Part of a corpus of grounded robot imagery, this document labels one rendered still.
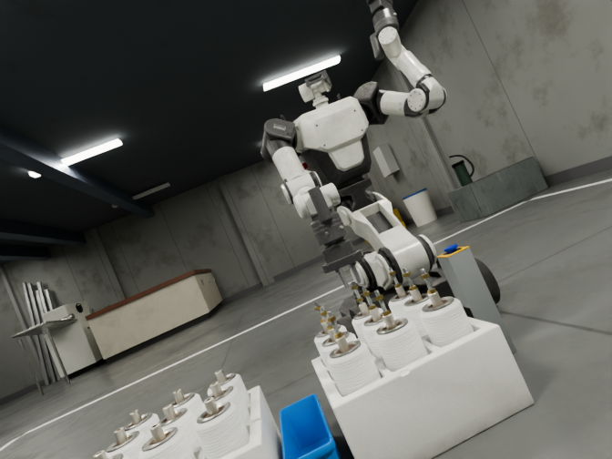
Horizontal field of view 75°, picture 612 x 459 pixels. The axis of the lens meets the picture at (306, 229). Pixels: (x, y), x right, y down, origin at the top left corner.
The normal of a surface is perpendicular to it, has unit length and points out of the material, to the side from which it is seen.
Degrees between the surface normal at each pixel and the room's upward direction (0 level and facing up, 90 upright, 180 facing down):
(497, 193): 90
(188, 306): 90
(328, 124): 101
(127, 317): 90
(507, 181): 90
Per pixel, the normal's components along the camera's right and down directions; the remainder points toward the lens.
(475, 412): 0.10, -0.08
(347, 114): 0.27, 0.05
